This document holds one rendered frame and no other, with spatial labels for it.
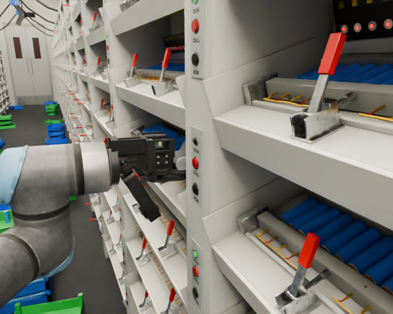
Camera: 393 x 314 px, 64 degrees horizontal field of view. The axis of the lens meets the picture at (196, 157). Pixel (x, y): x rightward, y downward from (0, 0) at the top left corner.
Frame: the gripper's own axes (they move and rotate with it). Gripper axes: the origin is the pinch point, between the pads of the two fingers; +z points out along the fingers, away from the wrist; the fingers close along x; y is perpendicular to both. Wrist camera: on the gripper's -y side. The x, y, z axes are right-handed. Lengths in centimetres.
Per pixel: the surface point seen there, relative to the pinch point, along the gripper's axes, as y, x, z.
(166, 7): 29.5, 1.7, -8.6
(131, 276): -61, 51, -5
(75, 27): 43, 192, -8
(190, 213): -4.3, -10.7, -8.4
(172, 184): -5.2, 5.7, -5.6
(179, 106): 13.2, -6.1, -9.0
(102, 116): -5, 105, -5
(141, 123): 0, 52, 0
